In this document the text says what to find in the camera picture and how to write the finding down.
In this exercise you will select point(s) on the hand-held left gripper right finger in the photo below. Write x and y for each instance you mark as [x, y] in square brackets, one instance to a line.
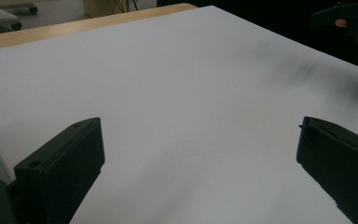
[345, 174]

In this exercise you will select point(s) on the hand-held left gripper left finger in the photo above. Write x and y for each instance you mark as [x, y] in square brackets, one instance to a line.
[59, 180]

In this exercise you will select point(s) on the wooden table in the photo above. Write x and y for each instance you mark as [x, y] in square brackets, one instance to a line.
[59, 29]

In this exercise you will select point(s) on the white board sheet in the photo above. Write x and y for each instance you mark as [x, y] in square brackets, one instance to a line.
[183, 93]

